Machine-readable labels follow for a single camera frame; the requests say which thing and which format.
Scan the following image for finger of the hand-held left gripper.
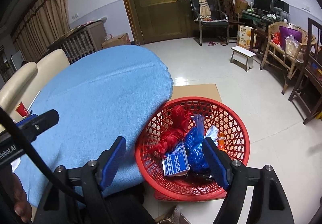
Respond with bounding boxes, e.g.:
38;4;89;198
16;110;59;143

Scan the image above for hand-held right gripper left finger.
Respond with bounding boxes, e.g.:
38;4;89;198
35;136;127;224

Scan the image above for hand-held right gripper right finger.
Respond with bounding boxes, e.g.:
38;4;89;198
202;137;295;224

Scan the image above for orange wrapper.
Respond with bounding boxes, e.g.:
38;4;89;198
216;132;228;151

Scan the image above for blue plastic bag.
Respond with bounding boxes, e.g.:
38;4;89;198
184;114;214;174

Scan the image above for white and blue wrapper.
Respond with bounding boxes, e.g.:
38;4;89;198
204;125;219;146

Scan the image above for red plastic basket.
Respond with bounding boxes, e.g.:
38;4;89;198
134;97;251;201

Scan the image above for blue toothpaste box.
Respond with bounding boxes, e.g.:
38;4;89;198
161;139;191;177

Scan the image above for red plastic bag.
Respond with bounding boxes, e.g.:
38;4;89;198
150;105;193;159

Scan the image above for person's left hand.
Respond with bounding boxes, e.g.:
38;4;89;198
11;172;33;224

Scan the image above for white paper straw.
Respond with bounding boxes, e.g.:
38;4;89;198
28;90;41;111

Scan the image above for red paper cup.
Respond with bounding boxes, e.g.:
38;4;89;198
15;102;30;117

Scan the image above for cream leather sofa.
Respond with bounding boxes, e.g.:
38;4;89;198
0;49;71;124

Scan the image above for person's dark trousers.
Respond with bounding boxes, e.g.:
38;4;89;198
102;185;156;224

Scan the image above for blue tablecloth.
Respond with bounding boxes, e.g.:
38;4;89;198
10;45;174;208

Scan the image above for brown carton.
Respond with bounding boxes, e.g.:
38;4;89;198
154;205;195;224

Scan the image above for flat cardboard box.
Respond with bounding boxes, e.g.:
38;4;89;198
170;84;223;114

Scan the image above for beige curtain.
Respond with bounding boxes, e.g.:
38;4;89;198
10;0;71;64

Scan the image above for beige radiator cover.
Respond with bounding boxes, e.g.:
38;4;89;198
48;19;108;65

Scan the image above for open cardboard box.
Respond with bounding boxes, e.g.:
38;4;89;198
101;33;131;50

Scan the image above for white step stool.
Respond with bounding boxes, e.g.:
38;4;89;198
231;45;256;72

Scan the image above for orange printed carton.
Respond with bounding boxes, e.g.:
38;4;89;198
237;25;257;50

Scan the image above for dark wooden chair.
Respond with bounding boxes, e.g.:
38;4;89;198
288;17;322;125

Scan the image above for dark wooden side table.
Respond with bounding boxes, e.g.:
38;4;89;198
249;27;269;62

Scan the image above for clear plastic bag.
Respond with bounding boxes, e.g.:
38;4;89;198
285;35;302;62

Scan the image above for black metal chair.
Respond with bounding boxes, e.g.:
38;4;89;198
190;0;230;45

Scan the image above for wicker chair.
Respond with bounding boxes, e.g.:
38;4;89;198
260;22;318;95

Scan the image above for purple cushion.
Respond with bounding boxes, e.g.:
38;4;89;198
279;25;302;51

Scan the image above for brown wooden double door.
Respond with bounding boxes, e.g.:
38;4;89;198
114;0;233;46

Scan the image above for cluttered computer desk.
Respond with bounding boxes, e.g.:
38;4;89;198
241;9;290;31

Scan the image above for striped beige scarf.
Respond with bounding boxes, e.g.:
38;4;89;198
197;0;210;21

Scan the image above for dark wooden armchair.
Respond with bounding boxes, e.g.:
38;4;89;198
217;0;239;23

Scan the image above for small brown cardboard box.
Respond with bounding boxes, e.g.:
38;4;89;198
234;0;249;11

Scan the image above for large black monitor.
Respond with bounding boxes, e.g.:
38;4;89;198
253;0;272;13

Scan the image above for small black monitor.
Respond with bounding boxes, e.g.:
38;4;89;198
273;0;290;13

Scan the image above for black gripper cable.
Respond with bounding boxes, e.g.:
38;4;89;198
0;106;87;206

